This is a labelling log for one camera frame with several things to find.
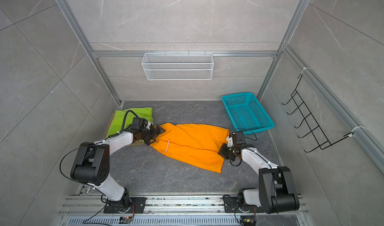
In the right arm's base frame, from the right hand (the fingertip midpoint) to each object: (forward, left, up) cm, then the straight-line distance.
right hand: (218, 150), depth 90 cm
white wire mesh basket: (+50, +25, +28) cm, 63 cm away
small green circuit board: (-33, +49, -3) cm, 59 cm away
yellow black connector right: (-35, -11, -4) cm, 37 cm away
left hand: (+12, +36, +5) cm, 38 cm away
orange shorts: (+5, +13, -1) cm, 14 cm away
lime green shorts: (+23, +66, +5) cm, 70 cm away
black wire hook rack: (+1, -40, +28) cm, 49 cm away
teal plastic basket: (+31, -24, -3) cm, 40 cm away
